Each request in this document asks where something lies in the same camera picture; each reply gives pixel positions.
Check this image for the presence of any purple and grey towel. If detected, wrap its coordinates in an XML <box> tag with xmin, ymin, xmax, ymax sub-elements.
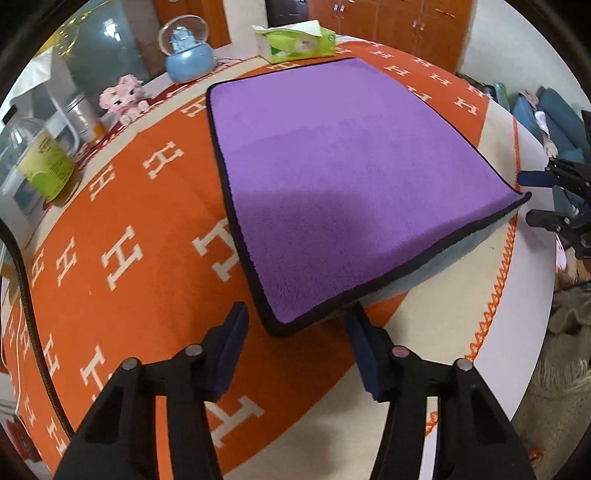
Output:
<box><xmin>205</xmin><ymin>58</ymin><xmax>529</xmax><ymax>337</ymax></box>

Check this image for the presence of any blue sofa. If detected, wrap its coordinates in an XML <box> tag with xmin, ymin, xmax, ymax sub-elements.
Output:
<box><xmin>510</xmin><ymin>86</ymin><xmax>591</xmax><ymax>213</ymax></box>

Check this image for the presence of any orange H-pattern tablecloth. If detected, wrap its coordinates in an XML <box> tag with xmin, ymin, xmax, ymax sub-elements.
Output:
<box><xmin>1</xmin><ymin>41</ymin><xmax>525</xmax><ymax>479</ymax></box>

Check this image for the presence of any green label glass bottle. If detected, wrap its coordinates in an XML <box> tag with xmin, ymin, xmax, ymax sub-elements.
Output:
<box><xmin>1</xmin><ymin>105</ymin><xmax>79</xmax><ymax>206</ymax></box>

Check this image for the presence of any green tissue box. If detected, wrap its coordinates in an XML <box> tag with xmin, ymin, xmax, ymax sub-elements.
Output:
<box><xmin>252</xmin><ymin>20</ymin><xmax>337</xmax><ymax>64</ymax></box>

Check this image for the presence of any small metal can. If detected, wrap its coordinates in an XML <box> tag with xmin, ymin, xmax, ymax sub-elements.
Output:
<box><xmin>67</xmin><ymin>93</ymin><xmax>106</xmax><ymax>146</ymax></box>

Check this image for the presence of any pink plush toy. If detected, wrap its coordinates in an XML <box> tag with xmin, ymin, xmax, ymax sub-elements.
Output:
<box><xmin>98</xmin><ymin>74</ymin><xmax>149</xmax><ymax>127</ymax></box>

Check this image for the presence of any wooden sliding glass door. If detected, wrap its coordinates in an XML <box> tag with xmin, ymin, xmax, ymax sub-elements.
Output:
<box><xmin>40</xmin><ymin>0</ymin><xmax>230</xmax><ymax>113</ymax></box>

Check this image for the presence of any blue snow globe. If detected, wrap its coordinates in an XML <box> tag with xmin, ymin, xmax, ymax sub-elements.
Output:
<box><xmin>157</xmin><ymin>14</ymin><xmax>216</xmax><ymax>84</ymax></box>

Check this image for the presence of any wooden cabinet wall unit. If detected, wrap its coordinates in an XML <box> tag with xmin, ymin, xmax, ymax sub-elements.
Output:
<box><xmin>308</xmin><ymin>0</ymin><xmax>474</xmax><ymax>73</ymax></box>

